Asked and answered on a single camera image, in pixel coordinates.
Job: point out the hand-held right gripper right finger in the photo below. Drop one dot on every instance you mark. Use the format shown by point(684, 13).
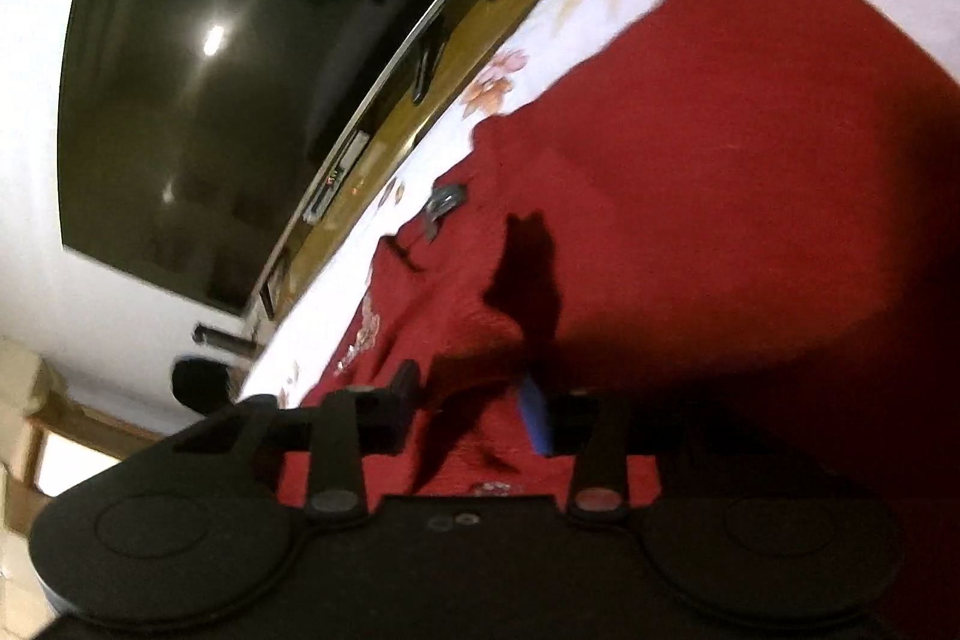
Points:
point(536, 419)

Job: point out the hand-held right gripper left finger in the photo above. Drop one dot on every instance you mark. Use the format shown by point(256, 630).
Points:
point(337, 452)

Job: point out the red garment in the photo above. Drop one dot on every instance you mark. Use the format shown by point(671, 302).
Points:
point(750, 123)

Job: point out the dark round object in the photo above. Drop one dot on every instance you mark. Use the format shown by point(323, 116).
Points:
point(199, 385)

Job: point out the black tower speaker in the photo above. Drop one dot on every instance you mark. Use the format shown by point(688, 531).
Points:
point(221, 335)

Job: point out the grey set-top box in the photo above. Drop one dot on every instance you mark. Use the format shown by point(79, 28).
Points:
point(341, 171)

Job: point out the black flat television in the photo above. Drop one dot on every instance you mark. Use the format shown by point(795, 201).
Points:
point(225, 85)

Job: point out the wooden furniture frame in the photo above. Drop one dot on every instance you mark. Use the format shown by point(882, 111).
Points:
point(45, 422)

